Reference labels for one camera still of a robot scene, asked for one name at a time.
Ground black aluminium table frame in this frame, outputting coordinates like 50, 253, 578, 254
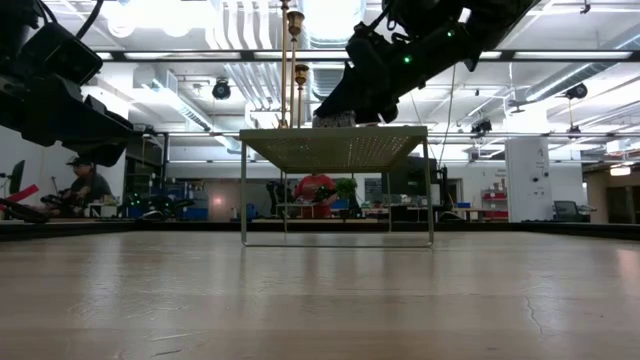
0, 219, 640, 241

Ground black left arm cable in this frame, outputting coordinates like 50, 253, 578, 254
32, 0, 105, 39

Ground red and black device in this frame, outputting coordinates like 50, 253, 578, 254
0, 183, 51, 225

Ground thin hanging cable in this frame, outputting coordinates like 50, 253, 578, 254
438, 64, 457, 169

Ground red storage rack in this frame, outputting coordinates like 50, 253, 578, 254
480, 188, 510, 220

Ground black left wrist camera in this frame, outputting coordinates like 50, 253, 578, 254
17, 22, 105, 87

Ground green background plant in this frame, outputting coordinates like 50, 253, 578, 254
334, 177, 359, 201

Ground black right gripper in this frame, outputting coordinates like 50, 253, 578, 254
313, 27, 426, 125

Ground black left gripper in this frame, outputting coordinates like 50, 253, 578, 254
0, 74, 134, 169

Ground black ceiling spotlight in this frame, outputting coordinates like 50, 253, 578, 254
211, 77, 233, 101
564, 82, 590, 101
469, 117, 494, 139

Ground green perforated metal shelf riser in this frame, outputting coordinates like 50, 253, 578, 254
239, 125, 435, 249

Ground person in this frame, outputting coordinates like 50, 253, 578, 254
293, 173, 339, 220
42, 155, 115, 217

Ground white column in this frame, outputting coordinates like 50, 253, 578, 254
504, 137, 555, 224

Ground dark background monitor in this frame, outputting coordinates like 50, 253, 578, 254
382, 157, 441, 196

